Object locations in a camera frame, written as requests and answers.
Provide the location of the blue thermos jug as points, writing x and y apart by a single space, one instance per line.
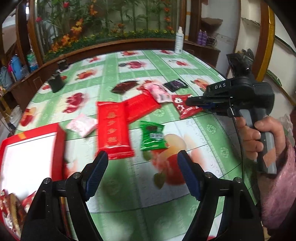
16 66

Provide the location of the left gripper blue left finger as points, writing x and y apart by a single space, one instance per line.
80 187

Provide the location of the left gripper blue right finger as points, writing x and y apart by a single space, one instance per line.
204 186

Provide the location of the green fruit pattern tablecloth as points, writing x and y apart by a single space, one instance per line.
143 197

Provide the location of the purple bottle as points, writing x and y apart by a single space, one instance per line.
200 38

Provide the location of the flower mural glass panel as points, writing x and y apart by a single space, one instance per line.
66 26

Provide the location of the black cup on table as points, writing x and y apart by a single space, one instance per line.
55 82

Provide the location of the red shallow gift box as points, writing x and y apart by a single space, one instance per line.
32 162

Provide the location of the pink snack packet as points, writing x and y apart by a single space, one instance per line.
159 92

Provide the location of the white spray bottle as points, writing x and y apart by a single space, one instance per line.
179 41

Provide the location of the dark brown snack packet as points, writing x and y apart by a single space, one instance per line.
123 87

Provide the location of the long red snack pack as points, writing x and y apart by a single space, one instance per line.
113 134

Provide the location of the small pink wrapper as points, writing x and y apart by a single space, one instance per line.
83 125

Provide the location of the green candy packet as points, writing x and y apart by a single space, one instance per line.
152 136

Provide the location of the dark purple plum candy packet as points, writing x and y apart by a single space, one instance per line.
175 84

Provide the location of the right hand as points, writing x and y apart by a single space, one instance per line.
251 136

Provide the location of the pink fuzzy sleeve forearm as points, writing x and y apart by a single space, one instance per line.
277 195

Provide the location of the small black jar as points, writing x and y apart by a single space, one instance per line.
62 65

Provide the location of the red white snack packet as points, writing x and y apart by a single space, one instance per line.
179 102

